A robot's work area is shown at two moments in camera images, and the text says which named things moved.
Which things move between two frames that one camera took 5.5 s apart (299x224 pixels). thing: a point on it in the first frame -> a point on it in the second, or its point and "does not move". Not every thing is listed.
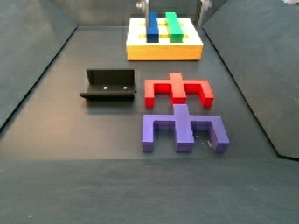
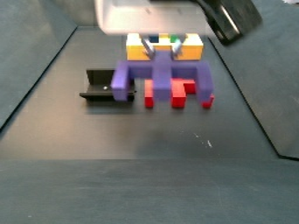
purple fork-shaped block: x=184 y=139 -> x=161 y=70
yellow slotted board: x=163 y=50 does not move
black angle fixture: x=109 y=85 does not move
